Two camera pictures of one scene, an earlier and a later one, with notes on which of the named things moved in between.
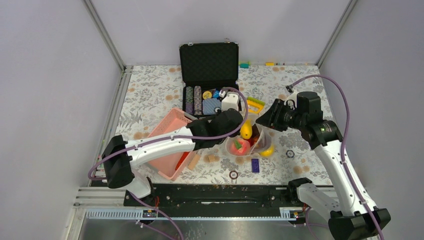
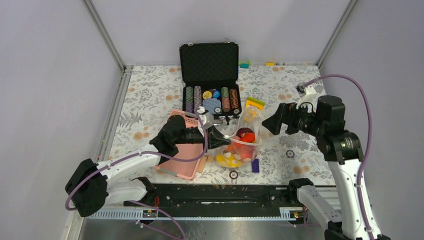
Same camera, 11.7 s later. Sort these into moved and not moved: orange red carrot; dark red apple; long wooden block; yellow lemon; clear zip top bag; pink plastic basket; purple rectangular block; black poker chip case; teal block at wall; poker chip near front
Moved: clear zip top bag; dark red apple; long wooden block; yellow lemon; orange red carrot; pink plastic basket
Not moved: teal block at wall; poker chip near front; black poker chip case; purple rectangular block
